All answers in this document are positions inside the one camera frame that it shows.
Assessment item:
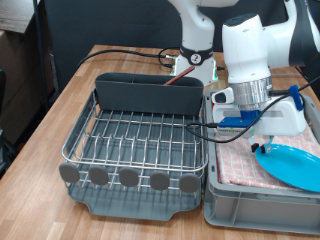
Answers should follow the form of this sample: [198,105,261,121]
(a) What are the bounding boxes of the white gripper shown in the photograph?
[211,97,308,155]

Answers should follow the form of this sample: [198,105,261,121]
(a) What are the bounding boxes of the blue plate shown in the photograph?
[254,143,320,194]

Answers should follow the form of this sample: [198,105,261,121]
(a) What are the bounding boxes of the reddish brown wooden spoon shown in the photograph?
[163,65,196,87]

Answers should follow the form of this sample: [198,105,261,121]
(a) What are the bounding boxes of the pink checked dish cloth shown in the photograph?
[213,124,320,193]

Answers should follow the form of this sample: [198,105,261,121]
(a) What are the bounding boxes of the dark grey dish rack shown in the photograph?
[66,91,205,222]

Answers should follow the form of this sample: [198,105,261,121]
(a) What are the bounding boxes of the grey plastic crate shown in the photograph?
[203,88,320,236]

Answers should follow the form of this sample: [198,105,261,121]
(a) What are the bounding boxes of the dark grey cutlery holder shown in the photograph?
[94,72,205,117]

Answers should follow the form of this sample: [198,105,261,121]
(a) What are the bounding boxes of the black backdrop panel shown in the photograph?
[43,0,320,93]

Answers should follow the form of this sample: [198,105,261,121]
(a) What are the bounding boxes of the brown cardboard box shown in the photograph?
[0,29,56,144]

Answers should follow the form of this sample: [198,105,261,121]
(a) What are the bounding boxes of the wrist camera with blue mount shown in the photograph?
[215,109,262,138]

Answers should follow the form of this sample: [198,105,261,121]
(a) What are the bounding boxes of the blue cable strap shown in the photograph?
[288,84,305,112]

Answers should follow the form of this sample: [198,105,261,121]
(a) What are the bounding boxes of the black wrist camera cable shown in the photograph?
[185,74,320,144]

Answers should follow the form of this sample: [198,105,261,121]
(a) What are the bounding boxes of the chrome wire dish rack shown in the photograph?
[58,88,209,198]

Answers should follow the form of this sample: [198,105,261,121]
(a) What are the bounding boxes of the looped black cable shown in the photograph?
[157,46,183,70]

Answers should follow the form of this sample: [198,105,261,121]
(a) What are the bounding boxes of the long black table cable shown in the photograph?
[77,48,174,69]

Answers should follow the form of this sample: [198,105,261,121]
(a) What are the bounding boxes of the black metal post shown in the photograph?
[32,0,51,113]

